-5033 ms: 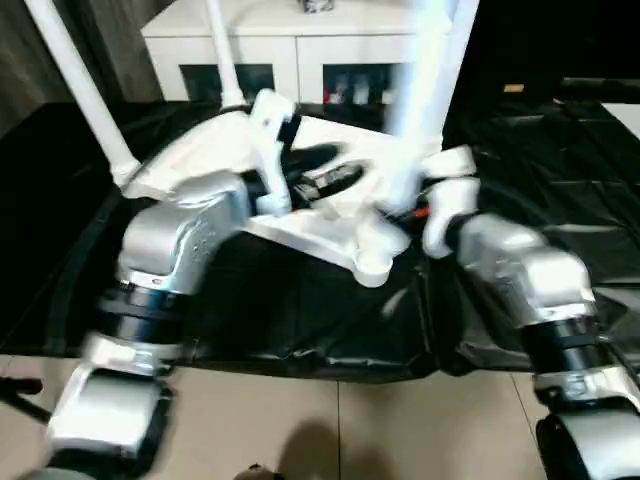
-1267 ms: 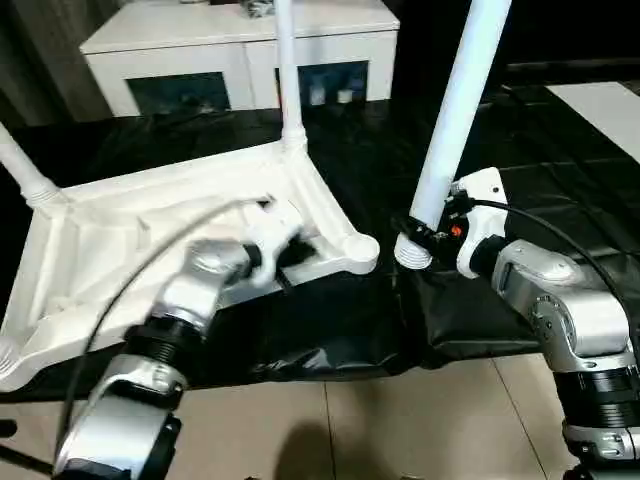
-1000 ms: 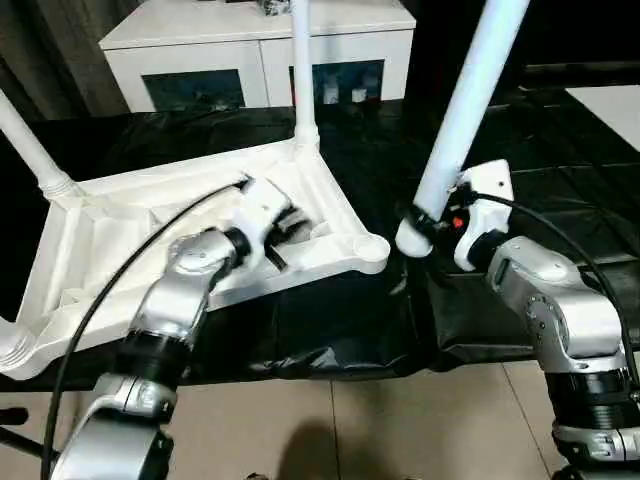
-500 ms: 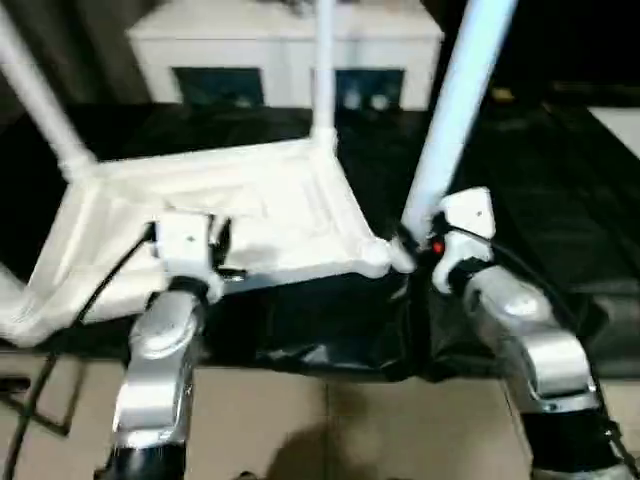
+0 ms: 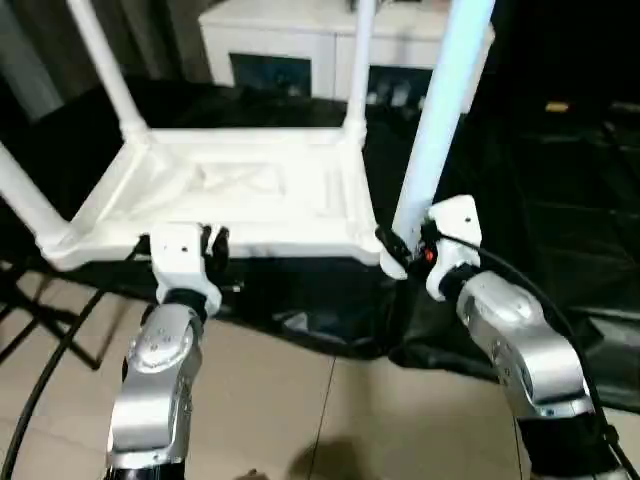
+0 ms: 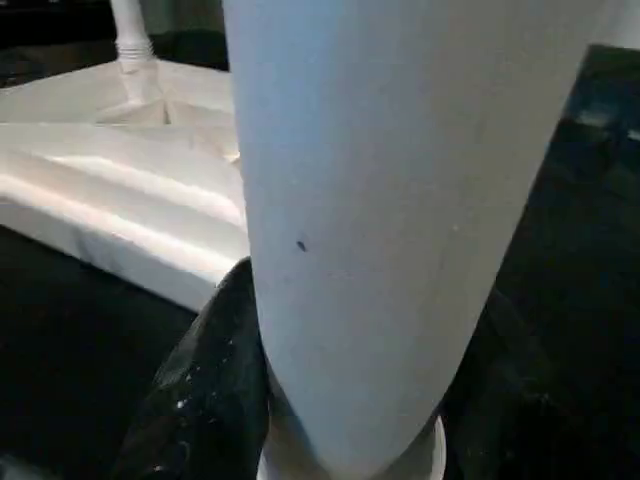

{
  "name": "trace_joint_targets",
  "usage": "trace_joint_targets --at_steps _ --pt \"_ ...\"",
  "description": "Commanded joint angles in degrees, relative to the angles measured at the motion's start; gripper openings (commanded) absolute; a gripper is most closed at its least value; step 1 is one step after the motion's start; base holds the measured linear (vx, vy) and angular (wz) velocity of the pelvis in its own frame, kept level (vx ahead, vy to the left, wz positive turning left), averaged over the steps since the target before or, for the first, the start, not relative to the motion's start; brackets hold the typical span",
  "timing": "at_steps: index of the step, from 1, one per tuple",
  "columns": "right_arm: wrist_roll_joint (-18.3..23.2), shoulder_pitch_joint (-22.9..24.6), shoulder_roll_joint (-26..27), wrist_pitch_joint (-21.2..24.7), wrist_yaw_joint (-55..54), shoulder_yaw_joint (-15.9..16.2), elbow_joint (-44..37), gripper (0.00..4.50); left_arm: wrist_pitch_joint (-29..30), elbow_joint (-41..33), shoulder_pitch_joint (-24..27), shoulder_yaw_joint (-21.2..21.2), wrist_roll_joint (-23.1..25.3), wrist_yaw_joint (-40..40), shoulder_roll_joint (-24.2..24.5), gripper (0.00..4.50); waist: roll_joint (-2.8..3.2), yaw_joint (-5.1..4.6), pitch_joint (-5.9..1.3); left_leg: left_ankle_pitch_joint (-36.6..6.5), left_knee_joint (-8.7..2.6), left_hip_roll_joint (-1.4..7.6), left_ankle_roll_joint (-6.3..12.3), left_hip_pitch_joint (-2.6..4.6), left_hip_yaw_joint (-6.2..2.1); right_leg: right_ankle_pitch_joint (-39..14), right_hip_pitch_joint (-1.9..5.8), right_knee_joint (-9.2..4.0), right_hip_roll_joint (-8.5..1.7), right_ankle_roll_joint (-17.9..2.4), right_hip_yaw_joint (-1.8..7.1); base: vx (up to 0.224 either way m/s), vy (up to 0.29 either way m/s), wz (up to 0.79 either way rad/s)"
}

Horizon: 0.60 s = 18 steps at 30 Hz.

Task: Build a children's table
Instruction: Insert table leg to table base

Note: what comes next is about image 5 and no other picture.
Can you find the white plastic table top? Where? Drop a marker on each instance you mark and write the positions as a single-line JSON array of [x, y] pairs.
[[250, 200]]

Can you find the white plastic table leg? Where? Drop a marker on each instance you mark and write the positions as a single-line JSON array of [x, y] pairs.
[[110, 75], [30, 200], [440, 125], [361, 65]]

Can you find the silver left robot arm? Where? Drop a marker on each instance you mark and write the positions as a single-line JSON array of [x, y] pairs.
[[160, 370]]

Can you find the black mat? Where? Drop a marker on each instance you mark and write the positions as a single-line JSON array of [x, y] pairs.
[[550, 225]]

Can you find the small yellow tag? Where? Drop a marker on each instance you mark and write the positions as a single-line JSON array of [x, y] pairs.
[[557, 106]]

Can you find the white cabinet with glass doors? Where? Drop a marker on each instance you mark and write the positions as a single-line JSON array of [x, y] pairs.
[[300, 35]]

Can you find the grey curtain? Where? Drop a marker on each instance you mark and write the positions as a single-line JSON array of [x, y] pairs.
[[90, 45]]

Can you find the black metal bar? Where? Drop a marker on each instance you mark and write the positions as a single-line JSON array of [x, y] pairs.
[[626, 106]]

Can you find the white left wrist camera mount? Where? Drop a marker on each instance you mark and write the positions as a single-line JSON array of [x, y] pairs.
[[182, 260]]

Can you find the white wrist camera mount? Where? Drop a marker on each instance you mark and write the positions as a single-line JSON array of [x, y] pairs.
[[182, 260], [457, 235]]

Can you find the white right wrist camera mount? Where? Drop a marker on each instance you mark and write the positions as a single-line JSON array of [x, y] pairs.
[[457, 235]]

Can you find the black folding table frame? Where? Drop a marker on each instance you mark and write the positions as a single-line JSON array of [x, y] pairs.
[[50, 320]]

